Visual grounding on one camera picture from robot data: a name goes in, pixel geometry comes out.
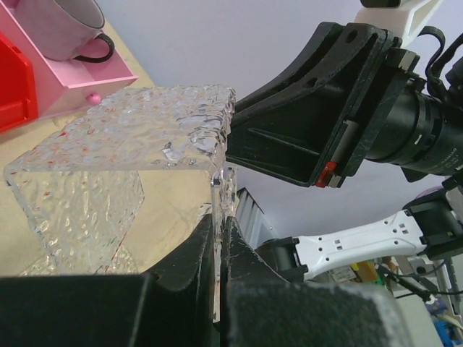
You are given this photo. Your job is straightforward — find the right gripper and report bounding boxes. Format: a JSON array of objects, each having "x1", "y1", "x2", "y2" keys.
[{"x1": 226, "y1": 22, "x2": 462, "y2": 187}]

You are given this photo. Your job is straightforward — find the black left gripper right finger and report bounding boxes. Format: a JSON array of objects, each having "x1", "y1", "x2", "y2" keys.
[{"x1": 220, "y1": 217, "x2": 417, "y2": 346}]

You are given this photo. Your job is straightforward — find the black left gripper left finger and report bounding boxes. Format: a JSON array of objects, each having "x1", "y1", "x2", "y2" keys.
[{"x1": 1, "y1": 214, "x2": 219, "y2": 346}]

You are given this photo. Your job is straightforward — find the clear textured acrylic holder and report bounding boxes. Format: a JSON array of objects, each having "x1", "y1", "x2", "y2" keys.
[{"x1": 2, "y1": 84, "x2": 239, "y2": 322}]

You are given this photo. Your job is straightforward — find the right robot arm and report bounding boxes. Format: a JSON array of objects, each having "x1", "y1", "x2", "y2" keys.
[{"x1": 226, "y1": 22, "x2": 462, "y2": 281}]

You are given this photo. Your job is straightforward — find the clear textured oval tray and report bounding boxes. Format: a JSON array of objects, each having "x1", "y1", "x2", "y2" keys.
[{"x1": 19, "y1": 245, "x2": 140, "y2": 277}]

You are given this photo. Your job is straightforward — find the pink drawer box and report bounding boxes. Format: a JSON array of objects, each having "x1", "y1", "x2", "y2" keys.
[{"x1": 1, "y1": 1, "x2": 137, "y2": 119}]

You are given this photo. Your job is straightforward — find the red right bin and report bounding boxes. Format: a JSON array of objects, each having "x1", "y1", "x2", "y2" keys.
[{"x1": 0, "y1": 33, "x2": 38, "y2": 133}]

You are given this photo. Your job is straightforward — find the grey-purple mug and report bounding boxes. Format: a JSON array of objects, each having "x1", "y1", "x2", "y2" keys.
[{"x1": 13, "y1": 0, "x2": 115, "y2": 64}]

